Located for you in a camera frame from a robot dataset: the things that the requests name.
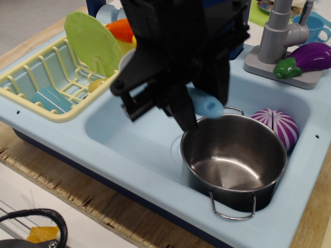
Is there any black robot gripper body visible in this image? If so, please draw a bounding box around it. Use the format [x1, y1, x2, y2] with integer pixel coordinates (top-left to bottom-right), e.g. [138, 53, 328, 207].
[111, 1, 249, 120]

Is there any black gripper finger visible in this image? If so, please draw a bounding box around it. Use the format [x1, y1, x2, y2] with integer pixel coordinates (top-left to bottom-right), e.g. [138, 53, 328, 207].
[193, 59, 230, 105]
[165, 86, 197, 132]

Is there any grey spoon with blue handle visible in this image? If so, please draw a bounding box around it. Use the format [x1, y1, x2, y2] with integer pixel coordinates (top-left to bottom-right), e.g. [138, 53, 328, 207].
[118, 48, 223, 120]

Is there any stainless steel pot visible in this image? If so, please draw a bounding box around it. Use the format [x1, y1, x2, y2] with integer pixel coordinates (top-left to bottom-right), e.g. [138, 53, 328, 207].
[180, 106, 287, 220]

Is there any dark blue plastic box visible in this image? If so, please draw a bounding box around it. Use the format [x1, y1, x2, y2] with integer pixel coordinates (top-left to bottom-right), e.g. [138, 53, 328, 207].
[229, 0, 251, 60]

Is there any yellow toy duck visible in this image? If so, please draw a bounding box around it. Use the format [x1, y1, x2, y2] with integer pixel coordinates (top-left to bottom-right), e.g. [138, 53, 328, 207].
[132, 35, 137, 49]

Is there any orange toy carrot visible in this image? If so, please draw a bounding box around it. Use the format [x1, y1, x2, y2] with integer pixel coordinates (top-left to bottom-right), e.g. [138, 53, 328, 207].
[106, 19, 134, 43]

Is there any light blue toy sink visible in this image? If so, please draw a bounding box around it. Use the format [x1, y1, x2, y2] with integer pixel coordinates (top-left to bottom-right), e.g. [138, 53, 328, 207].
[1, 45, 330, 247]

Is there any green mat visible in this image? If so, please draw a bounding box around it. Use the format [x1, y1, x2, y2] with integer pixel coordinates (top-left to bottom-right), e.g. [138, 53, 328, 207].
[248, 1, 269, 27]

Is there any grey toy faucet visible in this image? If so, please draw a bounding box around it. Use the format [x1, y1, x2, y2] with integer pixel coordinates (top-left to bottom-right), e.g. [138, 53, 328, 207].
[244, 0, 322, 89]

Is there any green toy plate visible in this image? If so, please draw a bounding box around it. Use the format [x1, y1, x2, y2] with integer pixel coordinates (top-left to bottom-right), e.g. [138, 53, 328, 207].
[64, 11, 123, 78]

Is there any purple striped toy onion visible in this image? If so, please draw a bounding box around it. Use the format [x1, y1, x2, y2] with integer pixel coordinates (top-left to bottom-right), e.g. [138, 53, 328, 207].
[251, 108, 299, 151]

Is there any yellow toy lemon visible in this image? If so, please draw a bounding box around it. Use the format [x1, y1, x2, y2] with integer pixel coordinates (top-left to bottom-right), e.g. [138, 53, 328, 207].
[88, 79, 105, 93]

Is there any purple toy eggplant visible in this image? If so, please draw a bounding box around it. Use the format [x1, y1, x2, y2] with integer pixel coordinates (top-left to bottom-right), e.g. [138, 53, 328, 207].
[273, 42, 330, 79]

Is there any light blue toy cup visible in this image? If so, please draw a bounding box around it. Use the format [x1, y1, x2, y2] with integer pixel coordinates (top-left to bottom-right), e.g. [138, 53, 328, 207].
[292, 11, 330, 45]

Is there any cream yellow dish rack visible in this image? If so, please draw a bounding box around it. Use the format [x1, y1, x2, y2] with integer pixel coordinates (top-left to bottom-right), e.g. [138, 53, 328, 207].
[1, 35, 119, 122]

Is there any yellow tape piece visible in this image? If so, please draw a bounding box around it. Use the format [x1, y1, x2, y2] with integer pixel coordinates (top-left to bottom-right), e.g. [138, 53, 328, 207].
[26, 226, 59, 244]

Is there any black braided cable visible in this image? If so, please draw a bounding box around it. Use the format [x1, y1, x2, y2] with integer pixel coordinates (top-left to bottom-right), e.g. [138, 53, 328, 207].
[0, 208, 68, 248]

